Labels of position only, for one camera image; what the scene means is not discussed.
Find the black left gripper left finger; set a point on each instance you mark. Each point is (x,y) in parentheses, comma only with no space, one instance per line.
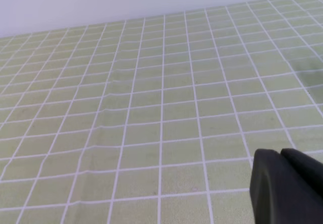
(278,194)

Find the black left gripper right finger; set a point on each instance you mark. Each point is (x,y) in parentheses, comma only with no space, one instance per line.
(308,168)

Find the green checkered tablecloth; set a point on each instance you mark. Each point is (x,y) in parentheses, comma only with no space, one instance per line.
(156,120)

